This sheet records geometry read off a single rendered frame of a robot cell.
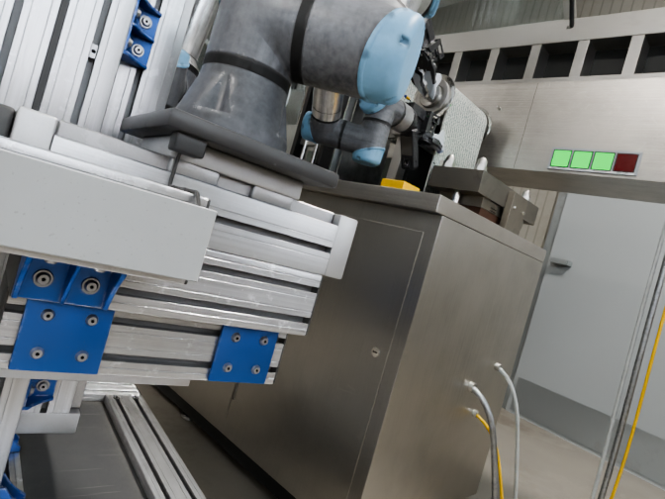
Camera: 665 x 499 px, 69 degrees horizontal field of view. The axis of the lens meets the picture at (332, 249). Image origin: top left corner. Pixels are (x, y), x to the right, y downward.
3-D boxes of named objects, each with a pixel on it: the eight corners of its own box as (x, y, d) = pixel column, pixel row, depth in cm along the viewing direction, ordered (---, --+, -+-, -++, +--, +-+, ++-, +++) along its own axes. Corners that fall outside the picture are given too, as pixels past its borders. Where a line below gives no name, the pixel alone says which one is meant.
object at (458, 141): (427, 172, 143) (444, 113, 143) (465, 194, 160) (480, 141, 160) (429, 173, 143) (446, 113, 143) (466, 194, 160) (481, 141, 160)
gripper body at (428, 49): (445, 58, 139) (436, 15, 132) (429, 71, 135) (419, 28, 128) (424, 60, 144) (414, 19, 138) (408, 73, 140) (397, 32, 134)
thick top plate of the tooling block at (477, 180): (427, 185, 137) (433, 164, 137) (488, 218, 166) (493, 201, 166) (478, 191, 126) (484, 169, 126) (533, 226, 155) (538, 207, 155)
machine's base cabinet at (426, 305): (36, 290, 281) (75, 149, 280) (141, 302, 327) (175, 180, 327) (332, 589, 106) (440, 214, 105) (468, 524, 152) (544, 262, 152)
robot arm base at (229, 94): (193, 120, 53) (218, 34, 53) (155, 125, 65) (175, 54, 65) (304, 164, 62) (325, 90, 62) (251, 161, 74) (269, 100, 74)
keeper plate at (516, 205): (498, 227, 138) (509, 190, 138) (512, 235, 145) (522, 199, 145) (506, 229, 136) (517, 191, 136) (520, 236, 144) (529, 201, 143)
